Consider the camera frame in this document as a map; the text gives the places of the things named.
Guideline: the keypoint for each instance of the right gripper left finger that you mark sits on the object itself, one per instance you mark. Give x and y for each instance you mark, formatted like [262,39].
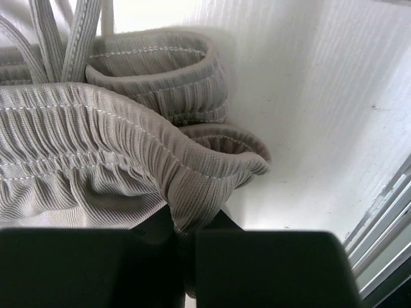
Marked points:
[61,267]

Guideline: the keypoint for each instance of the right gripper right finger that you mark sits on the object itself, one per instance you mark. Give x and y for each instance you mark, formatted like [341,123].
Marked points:
[237,268]

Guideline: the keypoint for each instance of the grey trousers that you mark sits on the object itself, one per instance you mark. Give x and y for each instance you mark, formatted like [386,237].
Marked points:
[102,132]

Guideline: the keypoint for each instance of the aluminium table frame rail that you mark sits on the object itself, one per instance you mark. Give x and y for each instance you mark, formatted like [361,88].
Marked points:
[379,246]

